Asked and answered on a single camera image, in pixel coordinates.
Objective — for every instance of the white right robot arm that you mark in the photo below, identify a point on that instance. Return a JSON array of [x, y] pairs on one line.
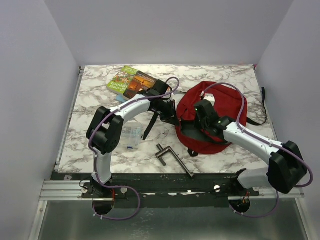
[[285, 166]]

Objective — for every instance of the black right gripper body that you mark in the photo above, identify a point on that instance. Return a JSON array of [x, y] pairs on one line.
[[201, 122]]

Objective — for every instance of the dark metal T-shaped tool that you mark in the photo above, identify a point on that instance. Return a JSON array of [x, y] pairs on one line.
[[163, 151]]

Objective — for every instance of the green treehouse book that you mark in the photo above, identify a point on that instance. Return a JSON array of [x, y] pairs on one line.
[[121, 80]]

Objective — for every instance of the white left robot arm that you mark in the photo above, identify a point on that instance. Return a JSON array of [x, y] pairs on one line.
[[105, 130]]

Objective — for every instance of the dark brown novel book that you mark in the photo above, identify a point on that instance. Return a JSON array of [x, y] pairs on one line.
[[140, 81]]

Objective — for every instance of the clear plastic bag of parts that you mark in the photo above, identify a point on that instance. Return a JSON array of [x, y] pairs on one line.
[[131, 135]]

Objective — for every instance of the light blue notebook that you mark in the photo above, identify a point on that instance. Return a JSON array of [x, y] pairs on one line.
[[121, 98]]

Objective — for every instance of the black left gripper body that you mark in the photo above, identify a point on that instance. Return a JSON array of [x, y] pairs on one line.
[[166, 109]]

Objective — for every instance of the aluminium rail frame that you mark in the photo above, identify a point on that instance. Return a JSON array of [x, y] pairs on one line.
[[67, 216]]

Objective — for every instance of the red backpack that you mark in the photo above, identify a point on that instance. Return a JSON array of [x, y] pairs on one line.
[[226, 102]]

